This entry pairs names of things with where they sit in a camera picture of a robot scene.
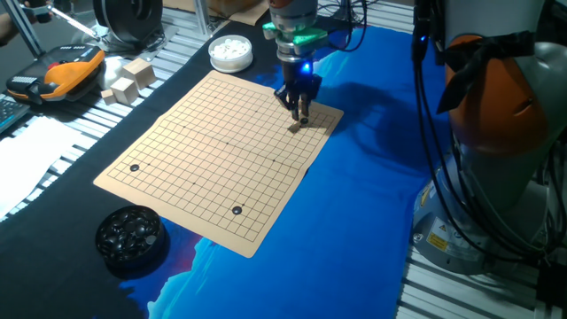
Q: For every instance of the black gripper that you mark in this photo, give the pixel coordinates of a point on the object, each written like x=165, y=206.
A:
x=299, y=80

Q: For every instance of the black go stone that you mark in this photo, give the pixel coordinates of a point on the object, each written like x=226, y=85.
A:
x=304, y=120
x=237, y=210
x=134, y=168

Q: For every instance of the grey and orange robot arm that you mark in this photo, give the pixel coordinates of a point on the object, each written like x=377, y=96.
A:
x=496, y=88

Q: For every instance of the person bare forearm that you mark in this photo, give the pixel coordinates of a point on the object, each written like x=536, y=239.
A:
x=6, y=28

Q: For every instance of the tan go board with grid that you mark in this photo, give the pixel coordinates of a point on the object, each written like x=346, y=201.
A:
x=199, y=168

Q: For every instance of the green wrist mounting plate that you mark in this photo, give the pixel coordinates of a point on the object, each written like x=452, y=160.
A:
x=305, y=37

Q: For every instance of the white round stone bowl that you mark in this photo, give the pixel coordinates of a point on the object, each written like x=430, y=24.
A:
x=230, y=62

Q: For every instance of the flat cardboard sheet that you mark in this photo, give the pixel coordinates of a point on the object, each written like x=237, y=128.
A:
x=252, y=18

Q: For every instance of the brown cardboard box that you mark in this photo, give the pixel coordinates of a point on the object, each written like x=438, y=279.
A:
x=235, y=6

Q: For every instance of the blue and black landscape mat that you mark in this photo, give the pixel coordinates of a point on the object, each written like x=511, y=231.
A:
x=354, y=248

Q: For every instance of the large wooden block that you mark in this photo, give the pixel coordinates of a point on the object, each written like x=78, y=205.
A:
x=139, y=71

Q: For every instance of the medium wooden block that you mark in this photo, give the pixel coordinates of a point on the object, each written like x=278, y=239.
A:
x=125, y=91

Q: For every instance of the small wooden block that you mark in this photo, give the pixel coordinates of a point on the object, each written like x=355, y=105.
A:
x=107, y=96

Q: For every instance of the black round spool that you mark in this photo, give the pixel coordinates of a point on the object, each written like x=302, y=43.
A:
x=128, y=17

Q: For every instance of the white block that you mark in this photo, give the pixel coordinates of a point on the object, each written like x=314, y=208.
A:
x=108, y=71

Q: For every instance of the black round stone bowl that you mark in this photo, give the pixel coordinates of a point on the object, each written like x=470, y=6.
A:
x=133, y=263

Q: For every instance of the orange and black teach pendant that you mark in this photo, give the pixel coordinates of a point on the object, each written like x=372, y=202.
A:
x=66, y=75

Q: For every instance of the thin aluminium strut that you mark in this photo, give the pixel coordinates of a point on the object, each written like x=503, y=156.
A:
x=73, y=22

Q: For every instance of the white paper sheet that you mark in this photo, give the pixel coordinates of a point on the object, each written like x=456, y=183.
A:
x=26, y=164

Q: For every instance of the aluminium frame post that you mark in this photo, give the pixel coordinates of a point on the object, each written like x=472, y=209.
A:
x=201, y=17
x=343, y=11

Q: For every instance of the aluminium frame strut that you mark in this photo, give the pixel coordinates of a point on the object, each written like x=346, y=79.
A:
x=22, y=28

